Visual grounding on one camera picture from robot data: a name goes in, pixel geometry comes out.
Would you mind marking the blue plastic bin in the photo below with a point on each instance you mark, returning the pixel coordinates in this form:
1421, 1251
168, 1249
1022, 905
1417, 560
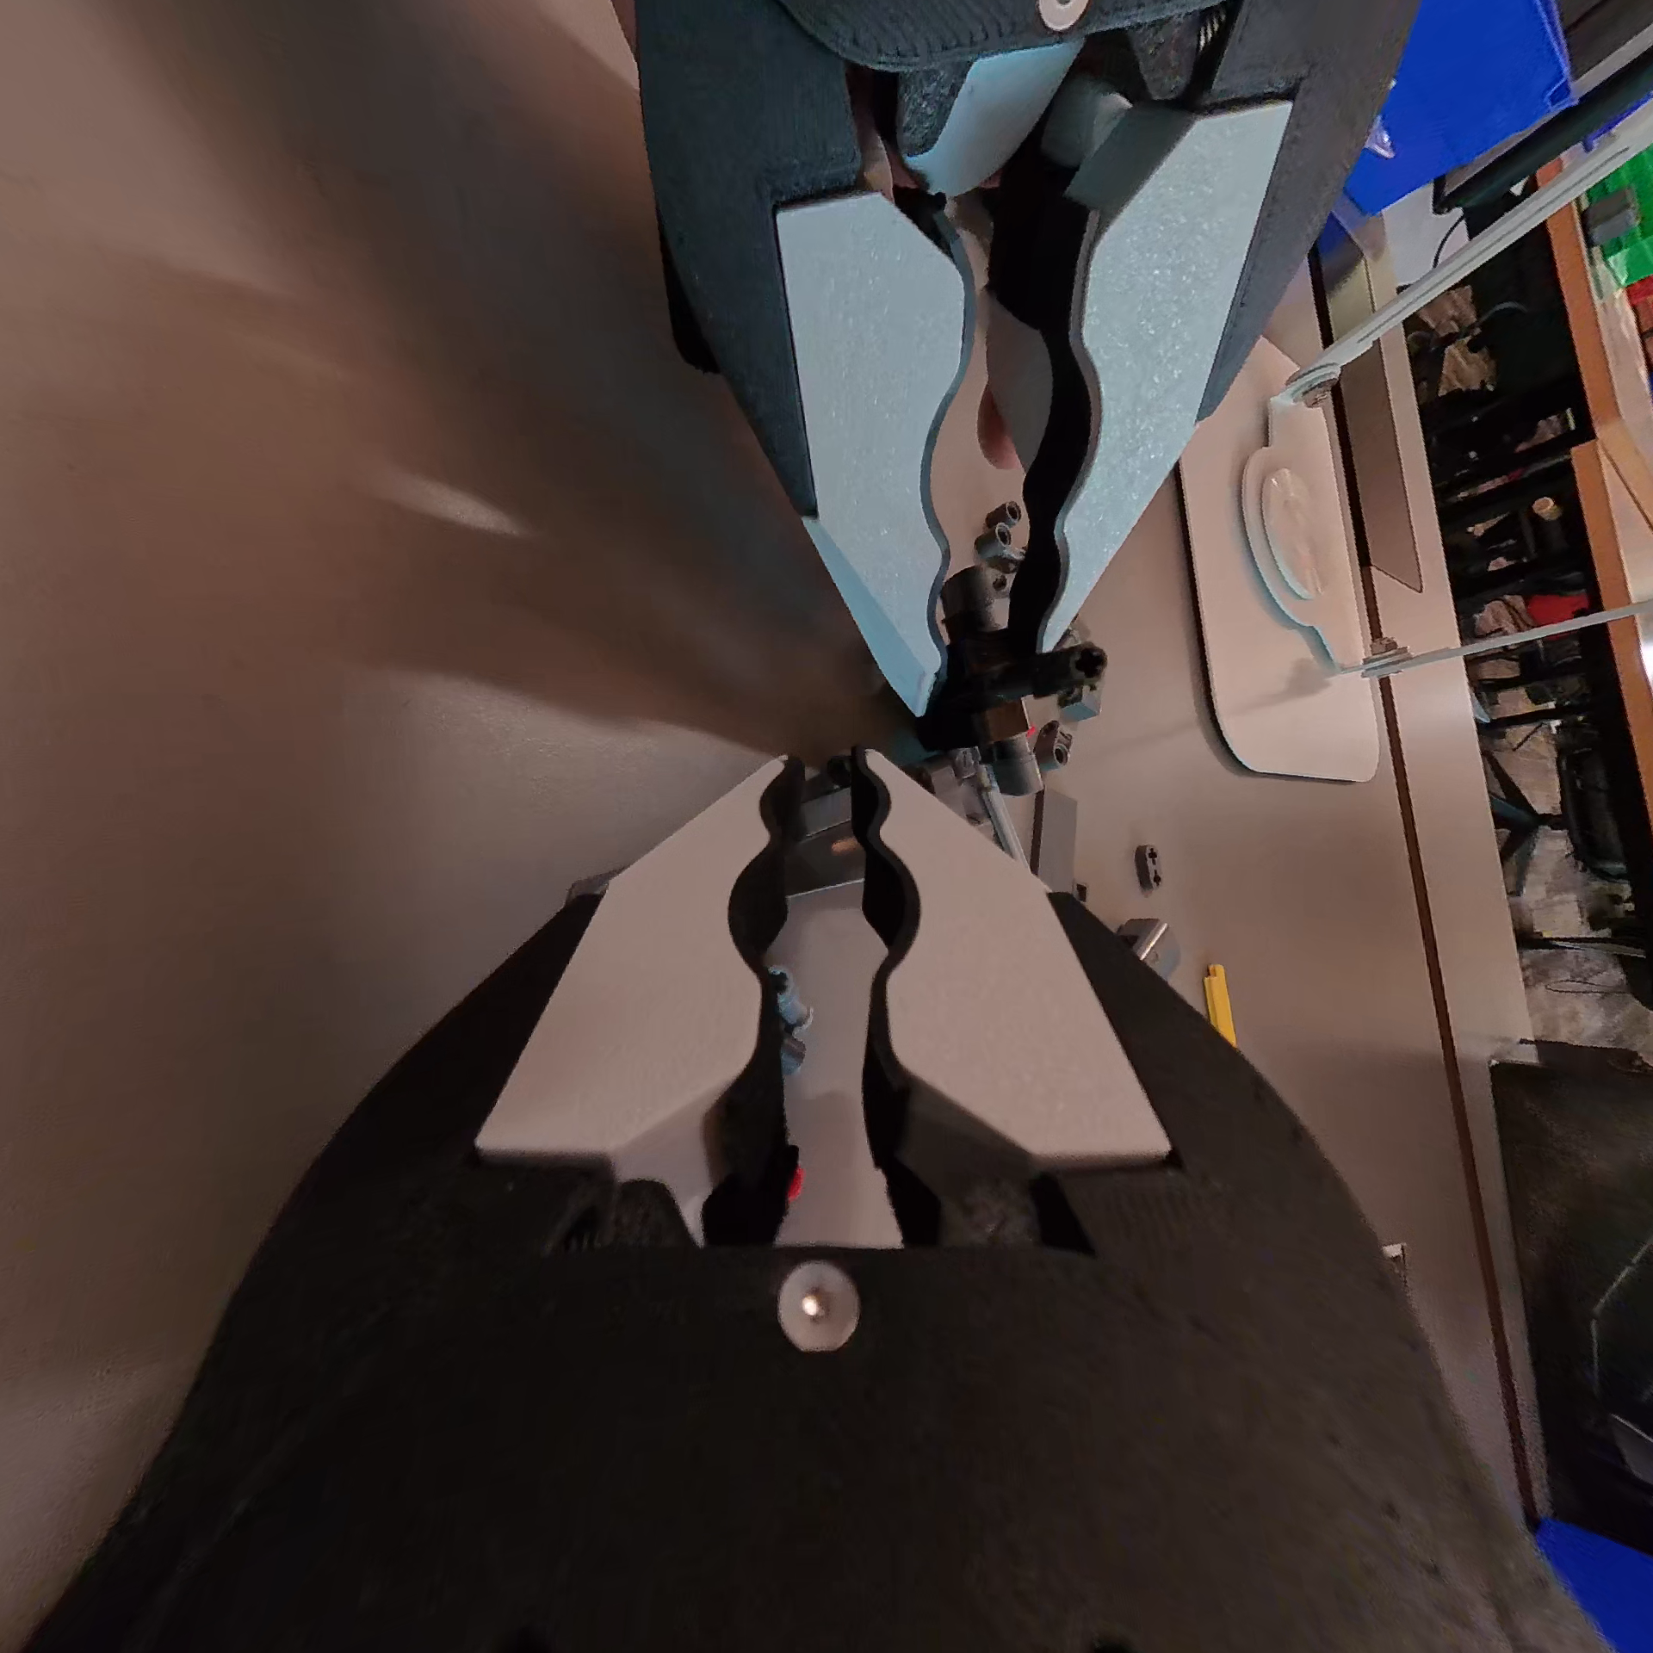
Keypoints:
1459, 90

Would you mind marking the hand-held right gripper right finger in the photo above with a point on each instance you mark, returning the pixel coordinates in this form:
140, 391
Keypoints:
1020, 1019

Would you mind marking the yellow lego beam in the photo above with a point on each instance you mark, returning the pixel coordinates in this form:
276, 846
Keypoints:
1219, 999

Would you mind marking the black blue lego assembly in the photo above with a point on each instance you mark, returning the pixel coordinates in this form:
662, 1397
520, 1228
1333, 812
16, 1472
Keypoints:
1008, 657

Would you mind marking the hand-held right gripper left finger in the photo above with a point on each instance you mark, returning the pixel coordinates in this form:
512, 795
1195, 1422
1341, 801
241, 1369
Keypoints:
632, 1019

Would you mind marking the light grey lego axle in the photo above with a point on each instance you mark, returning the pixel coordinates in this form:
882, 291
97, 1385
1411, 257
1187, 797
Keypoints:
994, 806

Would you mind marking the green plastic bin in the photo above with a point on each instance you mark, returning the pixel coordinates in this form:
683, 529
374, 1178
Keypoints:
1620, 218

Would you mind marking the black small lego bush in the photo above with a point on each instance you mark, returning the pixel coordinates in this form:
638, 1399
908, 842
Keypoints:
1148, 862

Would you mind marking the large grey lego panel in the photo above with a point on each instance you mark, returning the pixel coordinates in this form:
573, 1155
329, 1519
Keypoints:
1150, 948

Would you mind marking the dark grey flat lego plate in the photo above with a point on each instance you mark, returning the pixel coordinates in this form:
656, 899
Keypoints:
1053, 832

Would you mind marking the person's left hand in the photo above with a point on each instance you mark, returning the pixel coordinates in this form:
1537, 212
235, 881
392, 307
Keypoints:
994, 433

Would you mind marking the row of small grey lego connectors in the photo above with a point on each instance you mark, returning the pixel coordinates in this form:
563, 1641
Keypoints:
1000, 529

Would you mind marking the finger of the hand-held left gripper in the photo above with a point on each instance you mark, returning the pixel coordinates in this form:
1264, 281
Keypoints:
1162, 322
864, 387

